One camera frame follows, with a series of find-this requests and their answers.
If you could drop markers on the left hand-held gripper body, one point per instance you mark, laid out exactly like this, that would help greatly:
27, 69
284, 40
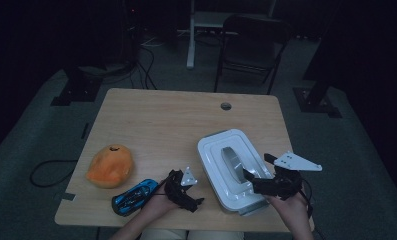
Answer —
176, 186

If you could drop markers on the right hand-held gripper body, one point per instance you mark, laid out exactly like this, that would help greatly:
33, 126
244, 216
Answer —
282, 186

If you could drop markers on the white container lid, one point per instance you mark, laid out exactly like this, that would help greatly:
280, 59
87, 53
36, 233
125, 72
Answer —
219, 173

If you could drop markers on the clear grey storage container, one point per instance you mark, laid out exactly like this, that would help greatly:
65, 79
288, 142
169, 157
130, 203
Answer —
252, 210

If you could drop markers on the blue toy car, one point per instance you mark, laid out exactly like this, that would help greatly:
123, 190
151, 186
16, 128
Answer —
132, 198

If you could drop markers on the orange plush toy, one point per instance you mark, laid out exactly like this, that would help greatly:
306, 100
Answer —
110, 166

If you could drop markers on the person's right hand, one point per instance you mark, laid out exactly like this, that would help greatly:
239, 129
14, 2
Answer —
292, 210

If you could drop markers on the person's left hand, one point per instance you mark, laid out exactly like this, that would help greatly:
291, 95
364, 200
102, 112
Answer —
157, 205

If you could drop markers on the person's light trousers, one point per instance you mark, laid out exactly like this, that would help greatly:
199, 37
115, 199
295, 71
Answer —
192, 235

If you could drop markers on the black stand base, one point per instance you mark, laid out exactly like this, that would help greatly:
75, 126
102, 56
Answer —
316, 101
77, 88

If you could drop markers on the grey tape piece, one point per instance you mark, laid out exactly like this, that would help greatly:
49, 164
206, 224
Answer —
68, 196

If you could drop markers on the black folding chair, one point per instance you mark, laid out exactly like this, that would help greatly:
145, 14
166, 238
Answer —
251, 43

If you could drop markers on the white desk frame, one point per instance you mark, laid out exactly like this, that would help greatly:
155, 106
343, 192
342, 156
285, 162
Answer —
194, 33

